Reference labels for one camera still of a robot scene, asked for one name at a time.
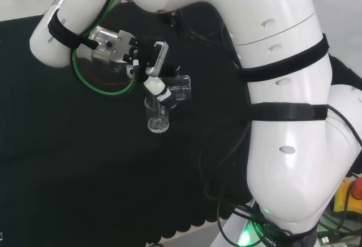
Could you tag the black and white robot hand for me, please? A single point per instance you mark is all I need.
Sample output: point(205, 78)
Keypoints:
point(157, 87)

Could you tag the clear glass beaker with spout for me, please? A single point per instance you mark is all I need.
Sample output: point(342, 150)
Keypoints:
point(157, 122)

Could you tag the yellow stop button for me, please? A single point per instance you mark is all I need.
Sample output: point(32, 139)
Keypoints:
point(349, 199)

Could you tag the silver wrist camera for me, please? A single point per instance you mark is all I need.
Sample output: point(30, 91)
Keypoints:
point(158, 57)

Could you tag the black bench cloth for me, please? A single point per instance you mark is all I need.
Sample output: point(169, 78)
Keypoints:
point(70, 159)

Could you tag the clear graduated glass beaker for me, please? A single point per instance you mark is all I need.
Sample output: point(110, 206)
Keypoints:
point(183, 87)

